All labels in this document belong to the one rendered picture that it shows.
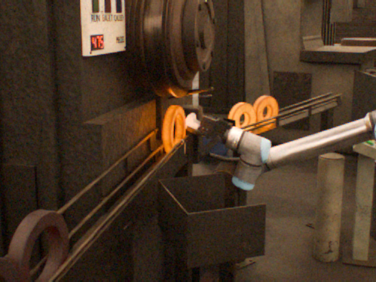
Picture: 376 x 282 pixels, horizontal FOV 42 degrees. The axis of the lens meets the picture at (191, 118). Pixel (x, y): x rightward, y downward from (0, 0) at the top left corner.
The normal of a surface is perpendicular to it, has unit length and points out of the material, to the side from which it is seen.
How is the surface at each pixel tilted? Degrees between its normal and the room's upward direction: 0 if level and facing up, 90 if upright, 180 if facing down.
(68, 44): 90
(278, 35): 90
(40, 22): 90
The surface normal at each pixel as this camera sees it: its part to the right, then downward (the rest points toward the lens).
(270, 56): -0.50, 0.18
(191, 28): -0.27, 0.10
